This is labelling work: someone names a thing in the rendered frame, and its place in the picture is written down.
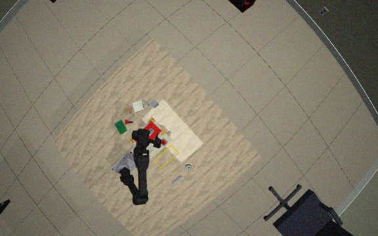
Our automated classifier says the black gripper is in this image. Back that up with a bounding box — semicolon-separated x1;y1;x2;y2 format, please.
132;130;161;148

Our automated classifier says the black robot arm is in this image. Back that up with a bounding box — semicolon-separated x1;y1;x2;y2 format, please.
119;128;150;206

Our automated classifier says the green flat rectangular block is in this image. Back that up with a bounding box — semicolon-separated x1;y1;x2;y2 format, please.
115;120;127;134

